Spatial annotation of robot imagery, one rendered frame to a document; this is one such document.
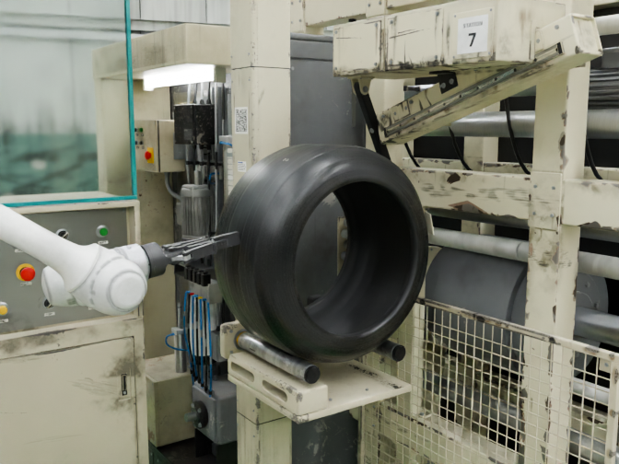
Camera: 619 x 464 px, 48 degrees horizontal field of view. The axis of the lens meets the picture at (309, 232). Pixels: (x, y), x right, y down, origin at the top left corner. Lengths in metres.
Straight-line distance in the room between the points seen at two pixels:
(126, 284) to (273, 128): 0.83
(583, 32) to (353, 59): 0.63
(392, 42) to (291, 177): 0.48
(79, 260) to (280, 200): 0.50
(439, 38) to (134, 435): 1.52
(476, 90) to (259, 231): 0.67
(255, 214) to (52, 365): 0.87
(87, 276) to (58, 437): 1.04
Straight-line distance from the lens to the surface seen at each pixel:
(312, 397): 1.71
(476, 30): 1.66
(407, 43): 1.82
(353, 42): 1.99
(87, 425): 2.29
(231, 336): 1.95
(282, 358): 1.77
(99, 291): 1.29
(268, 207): 1.58
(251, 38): 1.95
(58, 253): 1.31
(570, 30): 1.68
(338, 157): 1.66
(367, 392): 1.85
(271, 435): 2.16
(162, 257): 1.52
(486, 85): 1.81
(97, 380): 2.25
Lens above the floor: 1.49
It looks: 9 degrees down
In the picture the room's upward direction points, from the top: straight up
